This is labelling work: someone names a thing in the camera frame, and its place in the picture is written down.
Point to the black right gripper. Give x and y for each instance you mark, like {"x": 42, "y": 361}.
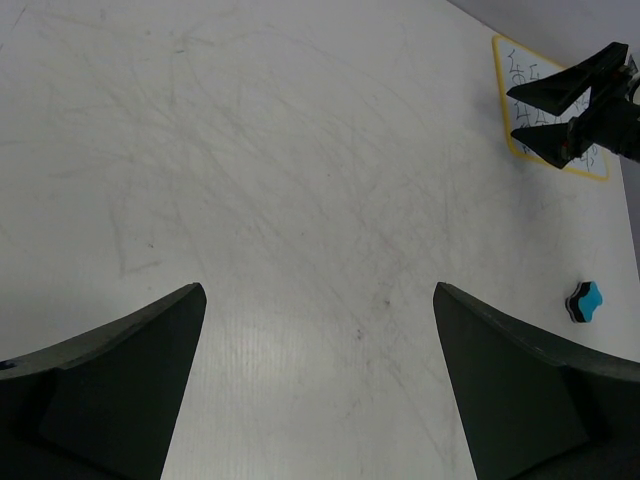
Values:
{"x": 611, "y": 120}

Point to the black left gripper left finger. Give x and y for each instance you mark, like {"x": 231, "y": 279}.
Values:
{"x": 103, "y": 404}

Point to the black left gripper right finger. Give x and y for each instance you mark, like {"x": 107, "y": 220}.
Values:
{"x": 535, "y": 405}

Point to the blue black whiteboard eraser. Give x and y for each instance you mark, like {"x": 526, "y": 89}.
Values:
{"x": 583, "y": 302}

